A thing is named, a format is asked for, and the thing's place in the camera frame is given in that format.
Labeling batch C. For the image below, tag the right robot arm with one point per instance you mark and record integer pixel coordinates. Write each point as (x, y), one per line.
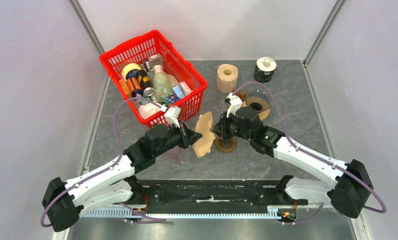
(345, 185)

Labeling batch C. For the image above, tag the yellow tape roll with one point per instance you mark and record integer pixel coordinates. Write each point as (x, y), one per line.
(130, 70)

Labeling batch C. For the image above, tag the brown paper coffee filter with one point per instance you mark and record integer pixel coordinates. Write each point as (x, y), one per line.
(204, 124)

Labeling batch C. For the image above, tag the dark wooden ring holder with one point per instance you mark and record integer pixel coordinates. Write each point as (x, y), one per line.
(225, 145)

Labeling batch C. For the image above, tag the black orange can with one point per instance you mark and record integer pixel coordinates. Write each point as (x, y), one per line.
(139, 83)

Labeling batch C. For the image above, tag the beige paper towel roll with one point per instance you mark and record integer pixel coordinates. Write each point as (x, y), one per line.
(227, 76)

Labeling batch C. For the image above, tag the green bottle pink cap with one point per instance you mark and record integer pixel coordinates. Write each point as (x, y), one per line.
(161, 83)

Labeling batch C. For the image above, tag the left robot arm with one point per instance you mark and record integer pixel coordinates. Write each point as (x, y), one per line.
(66, 201)

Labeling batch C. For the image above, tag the black wrapped paper roll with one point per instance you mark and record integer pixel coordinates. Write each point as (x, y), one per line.
(264, 69)

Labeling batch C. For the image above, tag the dark glass fluted dripper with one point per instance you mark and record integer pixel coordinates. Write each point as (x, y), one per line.
(258, 100)

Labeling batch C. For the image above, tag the clear pink plastic cone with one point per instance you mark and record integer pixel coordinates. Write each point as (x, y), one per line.
(177, 154)

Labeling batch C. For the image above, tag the blue small box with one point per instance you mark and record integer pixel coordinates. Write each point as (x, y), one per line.
(169, 99)

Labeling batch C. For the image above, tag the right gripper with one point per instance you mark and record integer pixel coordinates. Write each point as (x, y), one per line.
(222, 125)

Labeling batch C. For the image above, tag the red plastic basket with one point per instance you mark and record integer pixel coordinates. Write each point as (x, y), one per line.
(139, 49)

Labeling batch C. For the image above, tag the light wooden ring holder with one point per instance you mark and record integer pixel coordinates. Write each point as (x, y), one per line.
(262, 115)

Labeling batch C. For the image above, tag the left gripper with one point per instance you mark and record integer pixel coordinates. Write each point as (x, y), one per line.
(188, 136)

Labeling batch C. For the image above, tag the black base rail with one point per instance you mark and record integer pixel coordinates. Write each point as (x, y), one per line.
(211, 196)

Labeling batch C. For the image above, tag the pink cloth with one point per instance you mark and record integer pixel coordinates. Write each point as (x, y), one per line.
(149, 109)

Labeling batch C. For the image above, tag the amber glass carafe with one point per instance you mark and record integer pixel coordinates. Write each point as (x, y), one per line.
(242, 93)

